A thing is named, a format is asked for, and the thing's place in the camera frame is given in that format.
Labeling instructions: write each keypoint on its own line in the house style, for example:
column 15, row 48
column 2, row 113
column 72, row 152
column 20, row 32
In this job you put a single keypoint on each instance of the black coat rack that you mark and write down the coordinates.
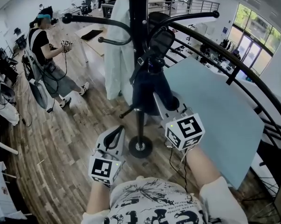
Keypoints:
column 136, row 20

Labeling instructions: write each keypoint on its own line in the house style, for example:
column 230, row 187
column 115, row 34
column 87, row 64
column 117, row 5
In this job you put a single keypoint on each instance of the grey metal railing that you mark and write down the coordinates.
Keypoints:
column 200, row 4

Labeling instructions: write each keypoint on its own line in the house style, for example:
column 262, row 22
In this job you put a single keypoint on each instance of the wooden table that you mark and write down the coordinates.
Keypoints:
column 93, row 45

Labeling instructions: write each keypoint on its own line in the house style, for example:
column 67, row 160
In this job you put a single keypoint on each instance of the white coat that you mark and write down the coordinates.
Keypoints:
column 118, row 55

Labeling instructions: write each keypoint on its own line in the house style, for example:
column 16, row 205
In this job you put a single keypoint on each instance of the glass entrance door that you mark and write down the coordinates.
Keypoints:
column 254, row 48

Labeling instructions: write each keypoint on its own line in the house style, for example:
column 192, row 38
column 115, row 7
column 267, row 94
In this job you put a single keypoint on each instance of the dark bag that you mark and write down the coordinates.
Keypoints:
column 152, row 90

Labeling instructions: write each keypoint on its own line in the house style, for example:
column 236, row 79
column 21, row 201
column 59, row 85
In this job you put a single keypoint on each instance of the person's right forearm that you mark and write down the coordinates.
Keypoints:
column 200, row 167

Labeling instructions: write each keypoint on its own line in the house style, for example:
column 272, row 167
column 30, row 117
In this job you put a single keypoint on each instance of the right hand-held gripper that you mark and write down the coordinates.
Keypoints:
column 184, row 129

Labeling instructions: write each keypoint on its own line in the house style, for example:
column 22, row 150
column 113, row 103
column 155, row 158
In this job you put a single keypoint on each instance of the white table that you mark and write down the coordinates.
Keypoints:
column 0, row 195

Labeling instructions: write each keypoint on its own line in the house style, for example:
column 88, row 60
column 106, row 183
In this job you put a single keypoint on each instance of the person's white printed shirt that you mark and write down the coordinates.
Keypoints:
column 154, row 206

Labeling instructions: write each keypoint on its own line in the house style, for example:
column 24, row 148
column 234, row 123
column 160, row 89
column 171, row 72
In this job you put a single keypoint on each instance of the person's left forearm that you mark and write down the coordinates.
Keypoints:
column 98, row 199

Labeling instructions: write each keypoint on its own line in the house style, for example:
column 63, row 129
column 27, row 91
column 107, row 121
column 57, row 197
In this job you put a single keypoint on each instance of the black office chair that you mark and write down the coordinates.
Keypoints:
column 86, row 6

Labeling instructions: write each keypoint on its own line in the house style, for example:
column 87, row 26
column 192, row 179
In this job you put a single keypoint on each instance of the black curved railing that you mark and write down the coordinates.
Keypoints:
column 234, row 76

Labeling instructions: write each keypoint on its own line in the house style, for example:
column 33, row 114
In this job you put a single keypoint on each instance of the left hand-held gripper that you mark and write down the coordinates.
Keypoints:
column 103, row 167

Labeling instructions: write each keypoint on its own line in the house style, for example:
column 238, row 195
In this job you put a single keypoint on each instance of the light blue panel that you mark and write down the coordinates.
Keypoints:
column 212, row 101

